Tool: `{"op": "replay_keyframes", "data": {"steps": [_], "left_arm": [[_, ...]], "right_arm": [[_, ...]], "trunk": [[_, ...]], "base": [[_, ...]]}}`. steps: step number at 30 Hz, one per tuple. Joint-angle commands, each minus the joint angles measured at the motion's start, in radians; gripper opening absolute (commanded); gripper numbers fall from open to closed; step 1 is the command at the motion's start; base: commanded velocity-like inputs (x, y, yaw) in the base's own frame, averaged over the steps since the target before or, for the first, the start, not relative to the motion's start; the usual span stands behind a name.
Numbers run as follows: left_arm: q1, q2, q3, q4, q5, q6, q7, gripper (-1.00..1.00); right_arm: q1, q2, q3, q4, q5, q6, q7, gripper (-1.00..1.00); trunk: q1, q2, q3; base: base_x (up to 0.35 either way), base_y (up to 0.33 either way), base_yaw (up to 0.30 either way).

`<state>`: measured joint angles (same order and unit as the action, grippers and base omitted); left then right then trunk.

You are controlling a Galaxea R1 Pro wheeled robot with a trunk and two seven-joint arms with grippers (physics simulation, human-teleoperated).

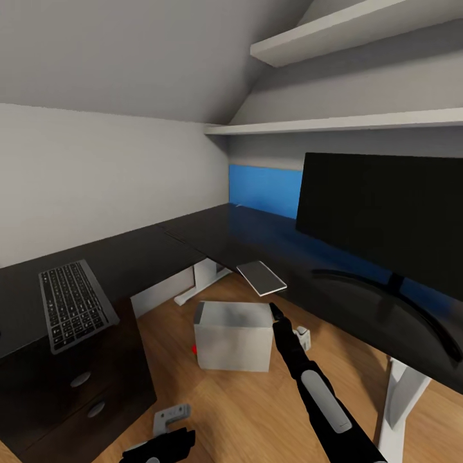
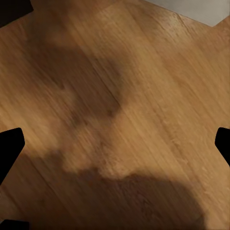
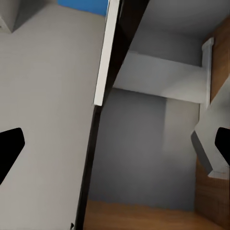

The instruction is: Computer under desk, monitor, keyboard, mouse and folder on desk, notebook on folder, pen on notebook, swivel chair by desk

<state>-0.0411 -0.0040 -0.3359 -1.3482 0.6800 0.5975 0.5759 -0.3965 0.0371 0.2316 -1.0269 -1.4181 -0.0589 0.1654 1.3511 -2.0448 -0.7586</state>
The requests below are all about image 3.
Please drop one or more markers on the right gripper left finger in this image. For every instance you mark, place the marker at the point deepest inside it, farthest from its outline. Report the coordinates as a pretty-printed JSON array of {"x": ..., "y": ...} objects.
[{"x": 11, "y": 144}]

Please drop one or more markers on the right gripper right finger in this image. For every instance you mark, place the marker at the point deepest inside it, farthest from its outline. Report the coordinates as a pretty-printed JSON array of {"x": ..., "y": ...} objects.
[{"x": 222, "y": 141}]

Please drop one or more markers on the desk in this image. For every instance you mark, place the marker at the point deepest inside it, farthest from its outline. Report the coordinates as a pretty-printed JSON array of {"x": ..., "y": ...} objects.
[{"x": 142, "y": 73}]

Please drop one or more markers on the notebook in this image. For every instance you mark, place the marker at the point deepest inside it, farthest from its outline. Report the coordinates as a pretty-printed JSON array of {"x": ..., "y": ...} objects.
[{"x": 110, "y": 27}]

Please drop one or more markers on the cabinet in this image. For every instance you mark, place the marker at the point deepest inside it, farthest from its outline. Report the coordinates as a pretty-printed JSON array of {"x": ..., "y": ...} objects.
[{"x": 115, "y": 216}]

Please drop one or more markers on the desktop computer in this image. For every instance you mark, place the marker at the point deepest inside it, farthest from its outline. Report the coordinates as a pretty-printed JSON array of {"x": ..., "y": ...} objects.
[{"x": 203, "y": 135}]

